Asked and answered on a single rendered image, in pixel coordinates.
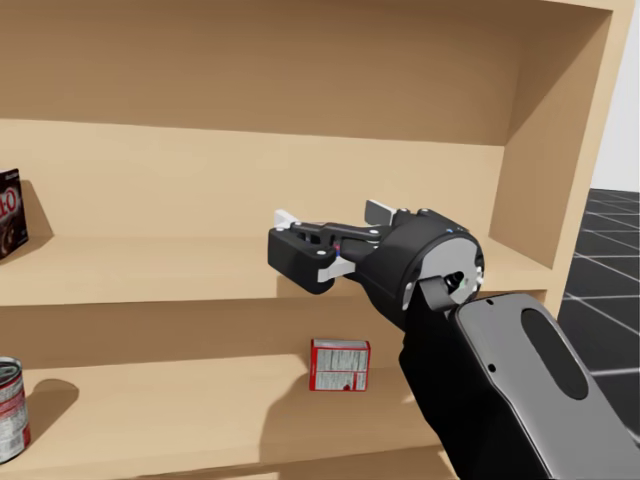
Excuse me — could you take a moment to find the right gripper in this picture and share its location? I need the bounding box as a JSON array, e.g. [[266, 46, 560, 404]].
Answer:
[[266, 199, 487, 332]]

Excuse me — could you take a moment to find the red and white can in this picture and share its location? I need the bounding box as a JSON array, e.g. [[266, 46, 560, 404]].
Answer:
[[0, 356, 32, 461]]

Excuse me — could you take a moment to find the red carton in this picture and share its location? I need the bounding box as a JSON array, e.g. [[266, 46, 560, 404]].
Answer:
[[309, 338, 373, 393]]

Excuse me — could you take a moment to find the pale wooden shelf unit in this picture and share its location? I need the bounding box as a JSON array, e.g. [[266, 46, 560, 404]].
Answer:
[[0, 0, 629, 480]]

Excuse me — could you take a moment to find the dark brown carton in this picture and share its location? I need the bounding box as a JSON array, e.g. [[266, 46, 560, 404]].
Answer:
[[0, 168, 31, 262]]

